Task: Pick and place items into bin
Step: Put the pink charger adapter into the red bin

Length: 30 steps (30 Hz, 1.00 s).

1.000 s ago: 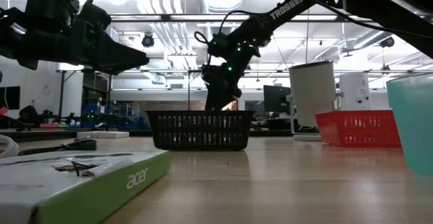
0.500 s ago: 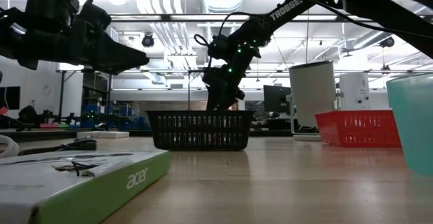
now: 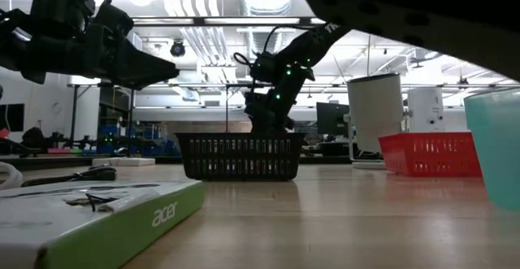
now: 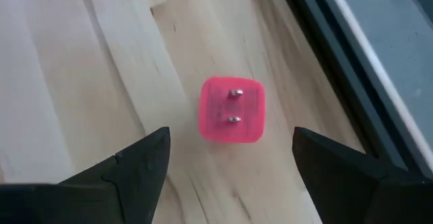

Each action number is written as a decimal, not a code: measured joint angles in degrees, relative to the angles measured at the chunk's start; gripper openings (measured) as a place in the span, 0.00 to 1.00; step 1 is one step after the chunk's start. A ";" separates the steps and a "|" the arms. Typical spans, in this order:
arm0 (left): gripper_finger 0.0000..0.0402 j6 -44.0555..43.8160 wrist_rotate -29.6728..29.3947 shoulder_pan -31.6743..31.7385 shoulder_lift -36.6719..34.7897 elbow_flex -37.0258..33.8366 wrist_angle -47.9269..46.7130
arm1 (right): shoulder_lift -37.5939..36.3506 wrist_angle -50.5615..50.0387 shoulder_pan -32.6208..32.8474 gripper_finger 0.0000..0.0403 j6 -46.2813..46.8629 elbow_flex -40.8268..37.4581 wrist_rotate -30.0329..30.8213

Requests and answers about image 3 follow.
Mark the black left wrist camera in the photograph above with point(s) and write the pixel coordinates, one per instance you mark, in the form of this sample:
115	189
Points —
113	19

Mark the black plastic basket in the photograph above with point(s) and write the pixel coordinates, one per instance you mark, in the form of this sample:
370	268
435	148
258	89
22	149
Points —
243	176

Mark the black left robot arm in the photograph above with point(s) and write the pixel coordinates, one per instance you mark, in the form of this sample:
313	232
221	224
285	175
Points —
61	5

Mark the red plastic basket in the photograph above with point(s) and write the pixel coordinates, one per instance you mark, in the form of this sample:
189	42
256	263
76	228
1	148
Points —
398	155

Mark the small white product box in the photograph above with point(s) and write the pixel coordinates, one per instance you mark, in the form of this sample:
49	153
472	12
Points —
122	162

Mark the black wall screen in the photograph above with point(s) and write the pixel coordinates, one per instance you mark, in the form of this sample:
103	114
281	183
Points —
12	116

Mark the black computer monitor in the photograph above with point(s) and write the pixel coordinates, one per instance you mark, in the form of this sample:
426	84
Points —
331	118

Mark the green translucent plastic bin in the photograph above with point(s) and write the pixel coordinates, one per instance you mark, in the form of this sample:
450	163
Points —
499	151

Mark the white card bottom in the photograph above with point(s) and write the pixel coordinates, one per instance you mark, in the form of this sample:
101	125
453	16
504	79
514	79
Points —
122	228

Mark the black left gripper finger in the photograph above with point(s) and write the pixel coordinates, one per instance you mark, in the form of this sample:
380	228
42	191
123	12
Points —
150	68

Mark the blue storage bins shelf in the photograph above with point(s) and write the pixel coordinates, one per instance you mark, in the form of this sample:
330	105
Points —
107	133

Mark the white machine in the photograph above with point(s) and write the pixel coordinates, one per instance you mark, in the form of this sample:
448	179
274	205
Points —
424	110

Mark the black dome camera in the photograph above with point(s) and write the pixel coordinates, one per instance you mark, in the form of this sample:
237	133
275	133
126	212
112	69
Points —
177	49

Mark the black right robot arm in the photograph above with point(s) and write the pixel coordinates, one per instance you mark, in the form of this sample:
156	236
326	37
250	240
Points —
300	49

